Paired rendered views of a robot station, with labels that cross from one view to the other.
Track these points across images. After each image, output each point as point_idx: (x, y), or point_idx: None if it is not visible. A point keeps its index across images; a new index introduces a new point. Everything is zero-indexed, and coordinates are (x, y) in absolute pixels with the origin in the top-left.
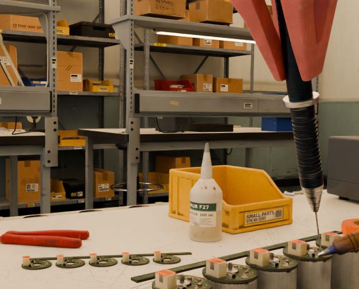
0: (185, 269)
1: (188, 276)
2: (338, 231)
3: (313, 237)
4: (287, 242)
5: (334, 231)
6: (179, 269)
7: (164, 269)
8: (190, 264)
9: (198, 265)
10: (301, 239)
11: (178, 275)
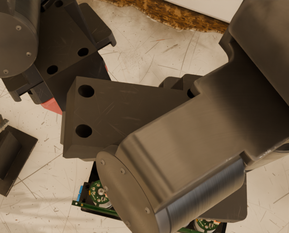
0: (190, 229)
1: (198, 222)
2: (72, 202)
3: (95, 208)
4: (117, 214)
5: (74, 204)
6: (193, 231)
7: (215, 221)
8: (183, 231)
9: (183, 227)
10: (105, 211)
11: (200, 226)
